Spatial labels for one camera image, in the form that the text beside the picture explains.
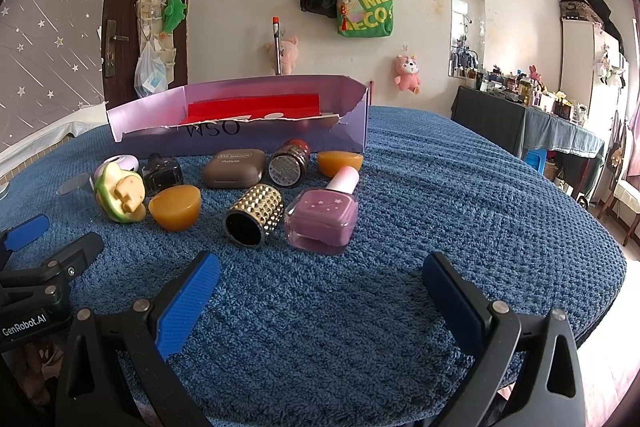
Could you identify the pink nail polish bottle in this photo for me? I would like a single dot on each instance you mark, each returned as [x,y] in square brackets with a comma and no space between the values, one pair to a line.
[322,217]

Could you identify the row of cosmetic bottles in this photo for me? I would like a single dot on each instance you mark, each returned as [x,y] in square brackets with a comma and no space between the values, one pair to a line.
[525,89]

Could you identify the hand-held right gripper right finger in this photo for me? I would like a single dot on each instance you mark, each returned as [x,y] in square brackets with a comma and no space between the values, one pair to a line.
[452,304]

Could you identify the black nail polish bottle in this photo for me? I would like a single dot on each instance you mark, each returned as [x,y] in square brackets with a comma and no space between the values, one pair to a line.
[161,174]

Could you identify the white pink round device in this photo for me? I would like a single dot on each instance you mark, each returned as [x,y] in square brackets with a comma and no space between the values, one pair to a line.
[127,162]

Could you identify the green tote bag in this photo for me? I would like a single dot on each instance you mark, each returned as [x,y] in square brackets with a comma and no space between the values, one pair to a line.
[372,12]

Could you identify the glitter jar with brown lid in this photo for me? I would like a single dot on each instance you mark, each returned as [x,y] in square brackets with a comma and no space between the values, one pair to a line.
[286,167]

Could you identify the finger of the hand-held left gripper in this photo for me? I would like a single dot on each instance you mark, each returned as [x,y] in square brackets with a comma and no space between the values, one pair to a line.
[27,232]
[75,257]

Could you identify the green and yellow toy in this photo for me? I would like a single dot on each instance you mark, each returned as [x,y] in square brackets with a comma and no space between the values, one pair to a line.
[120,194]

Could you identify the white cushioned chair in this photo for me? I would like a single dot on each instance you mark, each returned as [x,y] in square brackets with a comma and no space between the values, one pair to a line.
[622,197]

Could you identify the white wardrobe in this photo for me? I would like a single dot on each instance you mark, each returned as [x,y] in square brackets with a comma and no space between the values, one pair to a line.
[580,67]

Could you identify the blue knitted blanket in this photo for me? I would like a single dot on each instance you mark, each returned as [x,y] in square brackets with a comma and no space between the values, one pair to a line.
[425,207]

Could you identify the brown eyeshadow case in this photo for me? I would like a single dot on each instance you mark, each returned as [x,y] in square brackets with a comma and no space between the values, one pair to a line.
[232,168]

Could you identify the pink plush toy with bow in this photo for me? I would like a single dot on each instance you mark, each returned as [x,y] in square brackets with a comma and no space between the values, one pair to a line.
[407,74]

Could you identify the table with dark cloth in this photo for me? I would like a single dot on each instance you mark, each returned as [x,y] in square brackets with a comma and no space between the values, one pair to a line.
[490,117]

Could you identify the white plastic bag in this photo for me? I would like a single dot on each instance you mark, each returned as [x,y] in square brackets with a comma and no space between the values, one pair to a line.
[150,74]

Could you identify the orange-tipped metal stick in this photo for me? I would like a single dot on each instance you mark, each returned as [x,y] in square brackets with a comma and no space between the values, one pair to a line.
[276,47]

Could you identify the pale pink plush toy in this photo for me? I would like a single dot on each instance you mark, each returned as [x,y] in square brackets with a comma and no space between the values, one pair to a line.
[289,54]

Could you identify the orange half-sphere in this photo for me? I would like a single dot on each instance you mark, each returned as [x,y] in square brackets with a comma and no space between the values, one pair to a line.
[175,207]
[335,162]

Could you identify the red paper liner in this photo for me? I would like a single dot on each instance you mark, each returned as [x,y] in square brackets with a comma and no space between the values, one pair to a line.
[250,107]

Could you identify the pink stick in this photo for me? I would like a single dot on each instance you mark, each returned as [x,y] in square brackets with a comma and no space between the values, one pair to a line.
[371,93]

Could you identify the gold studded cylinder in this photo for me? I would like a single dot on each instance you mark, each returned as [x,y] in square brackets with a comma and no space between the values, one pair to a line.
[257,209]

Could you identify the purple cardboard box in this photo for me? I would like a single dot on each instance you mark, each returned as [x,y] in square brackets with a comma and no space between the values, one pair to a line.
[260,129]

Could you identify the blue stool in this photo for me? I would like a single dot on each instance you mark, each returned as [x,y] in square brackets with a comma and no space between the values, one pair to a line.
[536,159]

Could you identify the white plastic sheet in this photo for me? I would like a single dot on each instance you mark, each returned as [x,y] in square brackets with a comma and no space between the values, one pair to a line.
[45,129]

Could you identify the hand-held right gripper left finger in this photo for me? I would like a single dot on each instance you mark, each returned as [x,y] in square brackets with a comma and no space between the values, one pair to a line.
[186,304]

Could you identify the green plush toy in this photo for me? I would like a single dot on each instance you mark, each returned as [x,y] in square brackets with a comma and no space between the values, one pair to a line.
[174,13]

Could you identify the dark bags on wardrobe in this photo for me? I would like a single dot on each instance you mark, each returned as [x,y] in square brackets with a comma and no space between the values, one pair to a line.
[590,4]

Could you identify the clear plastic cup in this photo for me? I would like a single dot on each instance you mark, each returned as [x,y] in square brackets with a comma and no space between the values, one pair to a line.
[72,184]

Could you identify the hanging pocket organizer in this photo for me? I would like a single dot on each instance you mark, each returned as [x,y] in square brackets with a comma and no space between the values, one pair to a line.
[147,7]

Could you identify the wall mirror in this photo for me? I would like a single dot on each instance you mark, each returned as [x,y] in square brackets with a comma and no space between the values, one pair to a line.
[467,22]

